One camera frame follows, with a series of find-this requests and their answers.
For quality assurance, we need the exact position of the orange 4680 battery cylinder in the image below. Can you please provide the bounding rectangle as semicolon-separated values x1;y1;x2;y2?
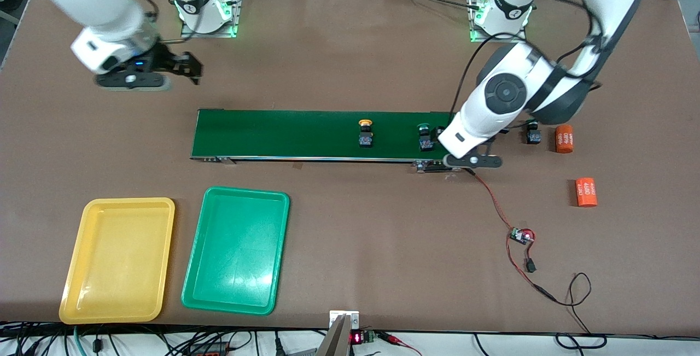
555;125;575;154
575;178;598;208

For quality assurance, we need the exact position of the green conveyor belt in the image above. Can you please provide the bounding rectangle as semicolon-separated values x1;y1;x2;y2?
189;108;466;174

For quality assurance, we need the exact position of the green plastic tray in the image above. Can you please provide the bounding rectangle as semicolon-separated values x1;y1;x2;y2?
180;186;290;316

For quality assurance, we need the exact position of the red clip lead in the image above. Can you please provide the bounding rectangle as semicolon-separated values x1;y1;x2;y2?
377;332;423;356

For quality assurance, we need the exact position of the yellow plastic tray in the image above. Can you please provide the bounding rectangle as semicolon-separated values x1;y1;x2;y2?
59;197;176;325

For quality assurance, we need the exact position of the black power strip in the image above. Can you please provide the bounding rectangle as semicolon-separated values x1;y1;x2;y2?
186;341;233;356

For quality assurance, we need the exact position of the red black twisted wire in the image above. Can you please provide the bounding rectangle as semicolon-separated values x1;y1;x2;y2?
470;170;557;303

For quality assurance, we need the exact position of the thin black power cable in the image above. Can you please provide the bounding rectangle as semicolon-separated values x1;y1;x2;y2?
547;272;608;350

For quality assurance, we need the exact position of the grey metal camera bracket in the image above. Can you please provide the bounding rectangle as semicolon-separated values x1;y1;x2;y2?
314;311;361;356

